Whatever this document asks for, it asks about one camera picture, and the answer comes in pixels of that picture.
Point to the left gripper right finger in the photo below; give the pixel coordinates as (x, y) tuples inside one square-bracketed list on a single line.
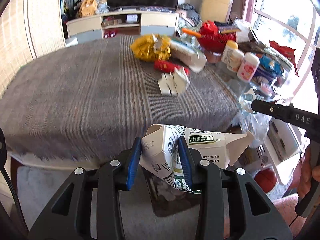
[(251, 213)]

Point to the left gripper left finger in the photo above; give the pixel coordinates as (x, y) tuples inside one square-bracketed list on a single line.
[(132, 162)]

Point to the white green medicine box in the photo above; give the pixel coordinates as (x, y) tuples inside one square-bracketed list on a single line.
[(172, 152)]

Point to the black trash bin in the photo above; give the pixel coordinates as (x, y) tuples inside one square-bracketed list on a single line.
[(165, 199)]

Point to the person's right hand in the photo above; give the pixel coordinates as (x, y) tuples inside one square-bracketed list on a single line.
[(307, 173)]

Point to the red ball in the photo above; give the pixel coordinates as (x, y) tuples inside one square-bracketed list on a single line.
[(266, 179)]

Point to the clear plastic bag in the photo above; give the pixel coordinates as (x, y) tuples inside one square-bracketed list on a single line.
[(251, 121)]

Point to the white pink powder bottle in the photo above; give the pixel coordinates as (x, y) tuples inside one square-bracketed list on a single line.
[(248, 67)]

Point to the small white cap bottle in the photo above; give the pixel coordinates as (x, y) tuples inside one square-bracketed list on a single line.
[(235, 60)]

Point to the yellow cap white bottle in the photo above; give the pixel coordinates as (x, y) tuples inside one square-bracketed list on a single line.
[(228, 50)]

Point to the grey plaid tablecloth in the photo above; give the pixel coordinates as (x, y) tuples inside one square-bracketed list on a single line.
[(90, 101)]

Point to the red plastic basket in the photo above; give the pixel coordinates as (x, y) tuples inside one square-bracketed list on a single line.
[(212, 40)]

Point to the crumpled blue white paper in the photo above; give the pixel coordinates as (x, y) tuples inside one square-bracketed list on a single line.
[(174, 84)]

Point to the white blue medicine box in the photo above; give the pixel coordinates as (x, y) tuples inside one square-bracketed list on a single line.
[(191, 57)]

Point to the red tube package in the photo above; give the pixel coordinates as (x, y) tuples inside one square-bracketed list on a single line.
[(166, 66)]

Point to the yellow crumpled wrapper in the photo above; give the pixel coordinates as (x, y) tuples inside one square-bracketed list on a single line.
[(151, 47)]

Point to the white tv cabinet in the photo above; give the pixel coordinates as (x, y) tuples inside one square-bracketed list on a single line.
[(129, 22)]

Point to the woven folding screen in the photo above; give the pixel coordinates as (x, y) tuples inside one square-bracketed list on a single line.
[(29, 30)]

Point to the yellow plush toy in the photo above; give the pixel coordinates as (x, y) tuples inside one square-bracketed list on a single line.
[(88, 8)]

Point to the orange handle stick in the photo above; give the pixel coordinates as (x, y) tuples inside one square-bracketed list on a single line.
[(190, 32)]

